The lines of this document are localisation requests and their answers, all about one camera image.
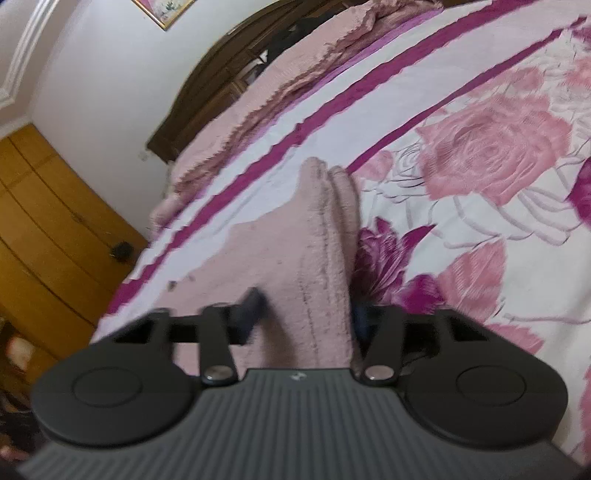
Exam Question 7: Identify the pink knitted cardigan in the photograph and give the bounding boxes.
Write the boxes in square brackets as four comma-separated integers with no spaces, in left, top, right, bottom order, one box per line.
[91,156,364,372]

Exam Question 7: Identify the dark wooden headboard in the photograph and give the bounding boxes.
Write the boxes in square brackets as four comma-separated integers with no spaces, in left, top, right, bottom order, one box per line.
[146,0,325,163]

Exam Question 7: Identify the floral purple white bedspread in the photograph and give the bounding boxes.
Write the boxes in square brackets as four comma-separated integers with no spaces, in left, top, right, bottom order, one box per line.
[105,1,590,464]

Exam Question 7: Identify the wooden wardrobe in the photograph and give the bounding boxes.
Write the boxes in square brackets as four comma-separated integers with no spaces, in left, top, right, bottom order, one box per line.
[0,123,150,398]

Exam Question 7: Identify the black garment at headboard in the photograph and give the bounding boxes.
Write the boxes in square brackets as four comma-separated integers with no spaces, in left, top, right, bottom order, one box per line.
[266,17,325,65]

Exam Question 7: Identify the pink folded blanket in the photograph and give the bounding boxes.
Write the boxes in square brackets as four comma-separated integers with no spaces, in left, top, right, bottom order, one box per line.
[149,1,443,235]

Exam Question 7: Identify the framed wedding photo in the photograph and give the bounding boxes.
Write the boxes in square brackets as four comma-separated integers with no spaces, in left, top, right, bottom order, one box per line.
[133,0,195,31]

